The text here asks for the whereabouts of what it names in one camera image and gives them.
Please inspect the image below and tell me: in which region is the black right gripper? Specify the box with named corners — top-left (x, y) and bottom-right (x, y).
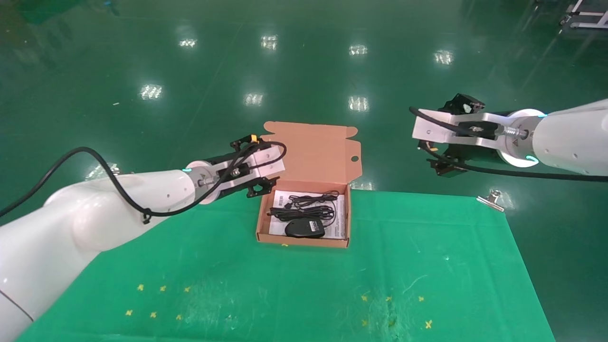
top-left (427, 94), bottom-right (511, 178)

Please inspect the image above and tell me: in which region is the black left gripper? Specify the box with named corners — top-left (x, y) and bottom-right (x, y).
top-left (202, 134), bottom-right (279, 200)

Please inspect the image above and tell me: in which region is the thin black looped cable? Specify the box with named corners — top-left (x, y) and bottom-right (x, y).
top-left (286, 191), bottom-right (341, 209)

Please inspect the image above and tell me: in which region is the black data cable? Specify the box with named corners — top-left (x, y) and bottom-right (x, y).
top-left (268, 205), bottom-right (337, 224)

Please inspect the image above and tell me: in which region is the black computer mouse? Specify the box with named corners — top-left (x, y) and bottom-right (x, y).
top-left (285, 218), bottom-right (326, 239)

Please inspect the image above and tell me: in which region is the open brown cardboard box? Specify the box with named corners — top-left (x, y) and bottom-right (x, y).
top-left (256, 121), bottom-right (362, 249)

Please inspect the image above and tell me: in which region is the metal cloth clip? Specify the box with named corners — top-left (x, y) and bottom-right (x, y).
top-left (476, 190), bottom-right (505, 212)

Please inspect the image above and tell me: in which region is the green tablecloth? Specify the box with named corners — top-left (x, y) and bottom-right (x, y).
top-left (17, 189), bottom-right (556, 342)

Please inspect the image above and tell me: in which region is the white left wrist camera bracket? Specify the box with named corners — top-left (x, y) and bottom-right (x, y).
top-left (208, 142), bottom-right (286, 191)

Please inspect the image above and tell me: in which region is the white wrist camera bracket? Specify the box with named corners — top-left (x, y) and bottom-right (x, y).
top-left (412, 109), bottom-right (505, 148)
top-left (208, 142), bottom-right (286, 191)

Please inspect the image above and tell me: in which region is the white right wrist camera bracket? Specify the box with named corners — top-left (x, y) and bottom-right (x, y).
top-left (412, 109), bottom-right (505, 148)

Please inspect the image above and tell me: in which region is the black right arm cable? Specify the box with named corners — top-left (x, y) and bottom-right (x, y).
top-left (409, 107), bottom-right (608, 182)

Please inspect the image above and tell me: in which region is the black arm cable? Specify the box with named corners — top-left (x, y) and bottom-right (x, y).
top-left (0, 141), bottom-right (287, 224)
top-left (409, 107), bottom-right (608, 182)

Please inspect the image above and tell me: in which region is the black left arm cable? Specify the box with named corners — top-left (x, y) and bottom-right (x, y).
top-left (0, 141), bottom-right (287, 224)

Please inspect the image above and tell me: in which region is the white metal table frame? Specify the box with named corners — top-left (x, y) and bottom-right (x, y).
top-left (560, 0), bottom-right (608, 29)

